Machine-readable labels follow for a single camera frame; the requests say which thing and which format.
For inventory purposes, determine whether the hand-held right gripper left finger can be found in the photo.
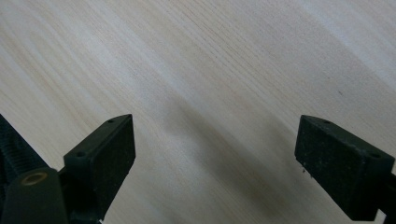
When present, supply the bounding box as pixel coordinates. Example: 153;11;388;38
58;113;136;222

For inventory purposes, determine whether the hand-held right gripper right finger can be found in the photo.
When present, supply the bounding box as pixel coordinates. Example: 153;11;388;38
294;114;396;222

